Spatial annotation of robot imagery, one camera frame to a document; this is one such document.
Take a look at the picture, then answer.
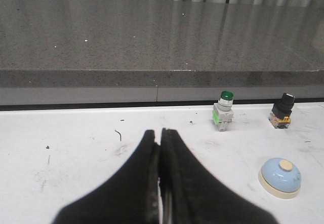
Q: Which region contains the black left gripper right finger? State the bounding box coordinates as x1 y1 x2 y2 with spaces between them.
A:
160 129 277 223

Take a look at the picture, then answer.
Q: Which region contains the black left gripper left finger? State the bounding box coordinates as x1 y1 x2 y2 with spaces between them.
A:
53 130 159 223

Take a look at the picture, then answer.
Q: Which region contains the light blue call bell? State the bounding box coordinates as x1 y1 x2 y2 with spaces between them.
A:
258 158 302 199

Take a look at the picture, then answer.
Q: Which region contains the green push button switch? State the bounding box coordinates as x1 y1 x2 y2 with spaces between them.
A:
212 91 234 132

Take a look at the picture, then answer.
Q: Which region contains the black selector switch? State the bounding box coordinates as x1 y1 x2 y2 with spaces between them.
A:
269 93 295 129

